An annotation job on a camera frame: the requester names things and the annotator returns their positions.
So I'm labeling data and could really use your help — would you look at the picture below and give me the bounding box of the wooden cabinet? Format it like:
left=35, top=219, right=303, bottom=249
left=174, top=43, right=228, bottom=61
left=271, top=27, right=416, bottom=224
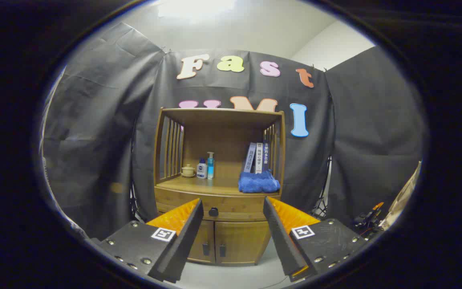
left=154, top=107, right=286, bottom=267

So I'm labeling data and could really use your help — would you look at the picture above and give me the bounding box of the beige fabric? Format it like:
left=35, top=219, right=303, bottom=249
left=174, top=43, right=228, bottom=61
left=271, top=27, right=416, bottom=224
left=383, top=161, right=422, bottom=230

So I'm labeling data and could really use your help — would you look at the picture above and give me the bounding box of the white-spined book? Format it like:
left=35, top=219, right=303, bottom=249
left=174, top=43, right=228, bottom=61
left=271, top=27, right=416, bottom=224
left=255, top=142, right=264, bottom=174

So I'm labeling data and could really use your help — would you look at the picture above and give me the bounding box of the wooden cabinet door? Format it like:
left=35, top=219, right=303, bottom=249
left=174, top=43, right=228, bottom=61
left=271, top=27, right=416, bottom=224
left=215, top=221, right=272, bottom=267
left=187, top=219, right=217, bottom=264

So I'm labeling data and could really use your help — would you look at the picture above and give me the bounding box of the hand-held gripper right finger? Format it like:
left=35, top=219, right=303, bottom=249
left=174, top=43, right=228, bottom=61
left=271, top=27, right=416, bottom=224
left=263, top=196, right=370, bottom=282

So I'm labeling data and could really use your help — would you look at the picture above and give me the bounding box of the wooden drawer with black knob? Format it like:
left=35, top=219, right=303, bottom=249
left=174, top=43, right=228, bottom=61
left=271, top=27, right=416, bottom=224
left=155, top=188, right=282, bottom=222

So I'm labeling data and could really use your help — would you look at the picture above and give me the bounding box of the dark blue book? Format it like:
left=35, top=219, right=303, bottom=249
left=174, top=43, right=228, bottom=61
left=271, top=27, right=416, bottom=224
left=262, top=142, right=271, bottom=173

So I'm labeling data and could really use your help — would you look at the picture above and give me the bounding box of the black backdrop cloth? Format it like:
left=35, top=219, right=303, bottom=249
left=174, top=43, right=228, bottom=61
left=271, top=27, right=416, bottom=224
left=41, top=22, right=430, bottom=241

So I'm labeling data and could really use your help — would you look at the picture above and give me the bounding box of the wooden countertop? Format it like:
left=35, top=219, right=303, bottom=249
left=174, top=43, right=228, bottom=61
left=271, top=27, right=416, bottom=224
left=156, top=176, right=282, bottom=197

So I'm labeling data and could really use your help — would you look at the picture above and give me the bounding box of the grey book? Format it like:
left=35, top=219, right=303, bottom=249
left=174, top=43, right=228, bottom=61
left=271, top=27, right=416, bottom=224
left=243, top=142, right=257, bottom=174

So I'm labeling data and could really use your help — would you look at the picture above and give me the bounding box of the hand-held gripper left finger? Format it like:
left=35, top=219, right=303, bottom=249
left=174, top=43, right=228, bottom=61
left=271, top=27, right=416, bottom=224
left=97, top=198, right=205, bottom=283

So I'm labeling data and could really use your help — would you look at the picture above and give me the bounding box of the blue folded towel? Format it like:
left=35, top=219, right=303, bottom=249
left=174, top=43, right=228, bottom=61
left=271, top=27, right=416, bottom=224
left=238, top=169, right=281, bottom=194

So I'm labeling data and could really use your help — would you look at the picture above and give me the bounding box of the black and orange equipment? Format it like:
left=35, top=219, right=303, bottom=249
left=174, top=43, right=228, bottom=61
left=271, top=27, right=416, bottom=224
left=351, top=202, right=386, bottom=234

